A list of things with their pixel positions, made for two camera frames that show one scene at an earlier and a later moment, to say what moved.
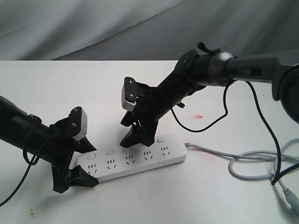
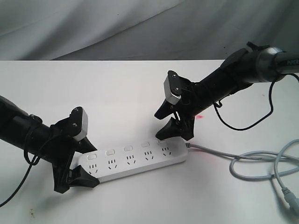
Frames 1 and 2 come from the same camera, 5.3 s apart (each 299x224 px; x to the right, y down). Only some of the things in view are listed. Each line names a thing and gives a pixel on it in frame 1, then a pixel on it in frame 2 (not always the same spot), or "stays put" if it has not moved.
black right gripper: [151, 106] -> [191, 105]
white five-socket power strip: [105, 164] stays put
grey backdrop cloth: [145, 30] stays put
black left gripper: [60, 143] stays put
